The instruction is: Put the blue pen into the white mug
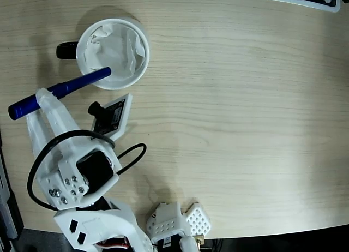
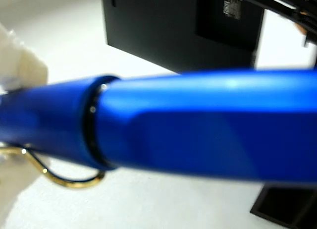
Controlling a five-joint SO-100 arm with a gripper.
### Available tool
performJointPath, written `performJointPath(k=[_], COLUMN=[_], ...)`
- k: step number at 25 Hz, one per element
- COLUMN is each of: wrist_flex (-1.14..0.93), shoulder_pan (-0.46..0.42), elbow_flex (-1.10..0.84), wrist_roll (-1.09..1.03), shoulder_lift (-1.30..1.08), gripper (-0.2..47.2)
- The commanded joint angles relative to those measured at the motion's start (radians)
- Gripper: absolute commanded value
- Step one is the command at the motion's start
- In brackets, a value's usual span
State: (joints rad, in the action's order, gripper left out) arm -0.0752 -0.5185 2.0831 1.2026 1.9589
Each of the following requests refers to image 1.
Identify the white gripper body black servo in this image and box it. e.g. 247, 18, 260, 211
36, 149, 119, 212

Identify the blue metal pen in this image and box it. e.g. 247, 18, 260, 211
7, 66, 112, 121

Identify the crumpled white paper tissue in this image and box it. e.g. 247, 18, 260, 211
83, 22, 147, 82

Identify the black camera cable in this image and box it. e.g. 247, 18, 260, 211
26, 129, 147, 211

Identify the camera module on white mount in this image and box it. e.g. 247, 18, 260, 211
87, 93, 134, 142

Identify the white mug black handle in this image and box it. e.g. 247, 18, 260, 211
56, 17, 151, 91

